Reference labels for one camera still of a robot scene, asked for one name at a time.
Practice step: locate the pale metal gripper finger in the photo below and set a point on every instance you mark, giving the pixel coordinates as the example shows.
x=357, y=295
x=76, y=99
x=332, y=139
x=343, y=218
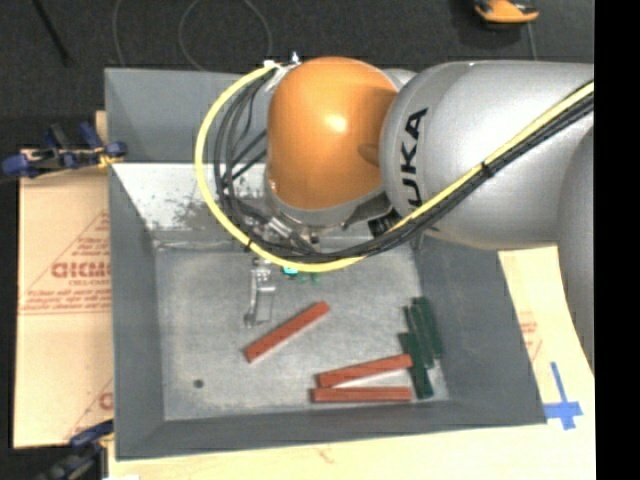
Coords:
x=255, y=298
x=267, y=305

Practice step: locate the red-brown flat block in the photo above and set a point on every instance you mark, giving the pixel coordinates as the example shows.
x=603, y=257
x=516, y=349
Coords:
x=287, y=331
x=365, y=370
x=360, y=394

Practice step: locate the grey metal bin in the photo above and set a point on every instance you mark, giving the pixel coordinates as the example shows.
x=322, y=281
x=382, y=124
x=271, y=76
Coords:
x=210, y=328

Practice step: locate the dark green flat block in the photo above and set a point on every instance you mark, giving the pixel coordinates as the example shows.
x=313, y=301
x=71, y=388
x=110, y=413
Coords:
x=420, y=380
x=431, y=325
x=419, y=338

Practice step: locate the brown cardboard board, red print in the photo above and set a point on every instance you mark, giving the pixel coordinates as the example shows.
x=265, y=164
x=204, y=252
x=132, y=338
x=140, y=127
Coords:
x=60, y=278

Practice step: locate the black cylinder on white bracket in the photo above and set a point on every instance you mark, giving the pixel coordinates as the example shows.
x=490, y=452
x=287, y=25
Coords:
x=381, y=225

